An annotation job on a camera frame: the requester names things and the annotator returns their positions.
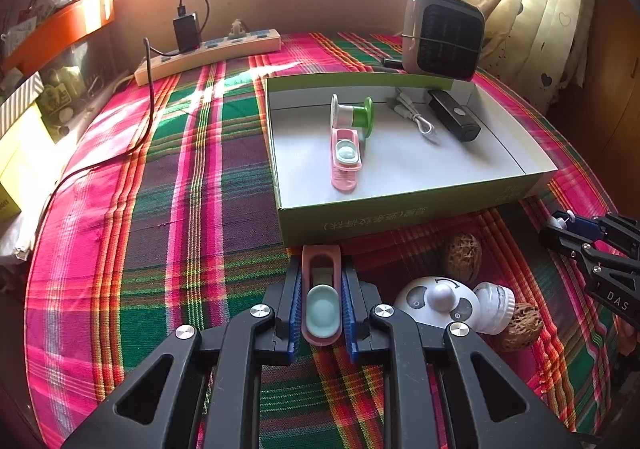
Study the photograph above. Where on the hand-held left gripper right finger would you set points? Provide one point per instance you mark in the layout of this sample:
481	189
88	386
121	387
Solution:
350	324

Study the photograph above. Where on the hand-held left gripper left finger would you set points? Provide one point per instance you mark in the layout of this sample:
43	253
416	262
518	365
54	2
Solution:
295	324

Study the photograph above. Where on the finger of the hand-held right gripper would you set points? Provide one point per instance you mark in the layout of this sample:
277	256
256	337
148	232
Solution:
587	229
565	239

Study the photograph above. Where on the pink plastic clip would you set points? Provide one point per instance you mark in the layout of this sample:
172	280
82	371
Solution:
322	314
342	174

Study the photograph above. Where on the white round dome gadget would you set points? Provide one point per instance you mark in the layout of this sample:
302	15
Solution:
425	299

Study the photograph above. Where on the small white jar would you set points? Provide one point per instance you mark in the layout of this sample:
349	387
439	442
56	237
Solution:
495	306

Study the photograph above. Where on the brown walnut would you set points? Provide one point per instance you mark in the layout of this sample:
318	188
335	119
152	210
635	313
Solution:
462	256
520	329

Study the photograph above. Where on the green white cardboard box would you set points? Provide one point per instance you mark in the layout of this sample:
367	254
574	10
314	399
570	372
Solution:
400	169

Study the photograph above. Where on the black rectangular device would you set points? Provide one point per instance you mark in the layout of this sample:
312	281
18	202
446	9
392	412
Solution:
452	116

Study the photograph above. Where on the white stand with green base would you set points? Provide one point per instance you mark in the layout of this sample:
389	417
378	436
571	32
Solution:
357	116

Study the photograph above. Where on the cream heart print curtain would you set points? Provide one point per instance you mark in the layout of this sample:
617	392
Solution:
540	4

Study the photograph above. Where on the grey space heater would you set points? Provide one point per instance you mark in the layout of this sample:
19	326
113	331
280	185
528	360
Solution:
445	36

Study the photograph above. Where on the beige power strip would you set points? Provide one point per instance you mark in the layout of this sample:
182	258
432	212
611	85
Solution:
225	46

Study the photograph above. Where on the white board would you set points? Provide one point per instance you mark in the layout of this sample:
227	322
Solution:
15	239

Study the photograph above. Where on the grey plug adapter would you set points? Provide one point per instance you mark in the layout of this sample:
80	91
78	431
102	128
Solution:
237	29

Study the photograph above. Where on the black charger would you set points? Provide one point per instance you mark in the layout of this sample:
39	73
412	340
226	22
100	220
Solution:
186	34

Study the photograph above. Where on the yellow cardboard box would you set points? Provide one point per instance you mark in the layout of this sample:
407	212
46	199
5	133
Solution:
10	179

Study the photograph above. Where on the clear plastic storage box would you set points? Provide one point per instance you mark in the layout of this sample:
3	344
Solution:
65	84

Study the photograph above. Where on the striped cardboard box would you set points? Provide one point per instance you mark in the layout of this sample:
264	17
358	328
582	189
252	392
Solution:
22	99

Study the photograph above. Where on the orange tray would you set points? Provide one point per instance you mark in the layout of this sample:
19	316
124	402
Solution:
60	24

